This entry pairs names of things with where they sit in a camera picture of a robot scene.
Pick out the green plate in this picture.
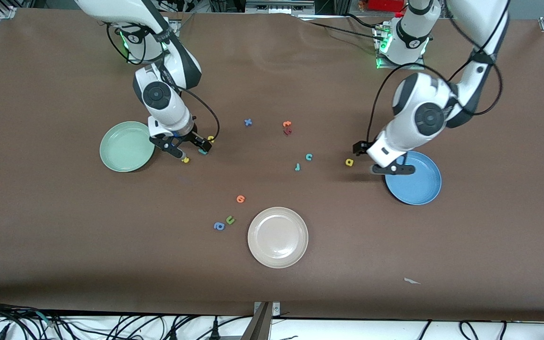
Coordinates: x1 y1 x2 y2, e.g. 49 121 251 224
100 121 156 172

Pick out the blue plate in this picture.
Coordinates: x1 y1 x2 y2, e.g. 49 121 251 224
385 151 442 205

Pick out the beige plate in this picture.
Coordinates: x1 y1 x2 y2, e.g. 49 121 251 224
247 207 309 269

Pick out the red box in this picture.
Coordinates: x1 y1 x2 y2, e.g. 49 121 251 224
368 0 407 12

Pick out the grey device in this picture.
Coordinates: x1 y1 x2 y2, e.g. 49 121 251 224
246 0 315 15

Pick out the grey aluminium beam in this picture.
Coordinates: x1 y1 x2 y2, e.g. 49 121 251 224
240 302 273 340

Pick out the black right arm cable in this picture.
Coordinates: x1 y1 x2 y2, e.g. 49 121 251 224
107 24 221 142

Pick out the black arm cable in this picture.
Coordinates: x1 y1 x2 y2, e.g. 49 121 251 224
107 24 221 142
367 0 511 142

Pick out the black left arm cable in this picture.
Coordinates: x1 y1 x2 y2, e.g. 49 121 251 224
367 0 511 142

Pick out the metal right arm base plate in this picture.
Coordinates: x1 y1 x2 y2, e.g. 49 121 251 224
127 19 179 65

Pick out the black cable on table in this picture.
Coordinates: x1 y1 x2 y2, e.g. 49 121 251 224
300 13 386 41

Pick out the silver table bracket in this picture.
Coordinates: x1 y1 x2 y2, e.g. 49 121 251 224
254 301 281 317

